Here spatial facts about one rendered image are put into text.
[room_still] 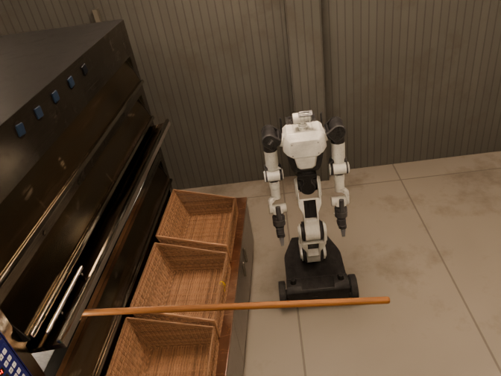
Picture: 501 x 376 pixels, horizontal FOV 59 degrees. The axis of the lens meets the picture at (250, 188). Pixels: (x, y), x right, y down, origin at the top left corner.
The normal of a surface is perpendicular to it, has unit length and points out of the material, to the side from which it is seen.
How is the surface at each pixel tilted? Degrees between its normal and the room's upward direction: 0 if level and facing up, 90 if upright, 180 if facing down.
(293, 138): 45
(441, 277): 0
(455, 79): 90
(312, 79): 90
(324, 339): 0
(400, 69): 90
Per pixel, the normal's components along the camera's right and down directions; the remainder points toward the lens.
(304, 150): 0.00, 0.57
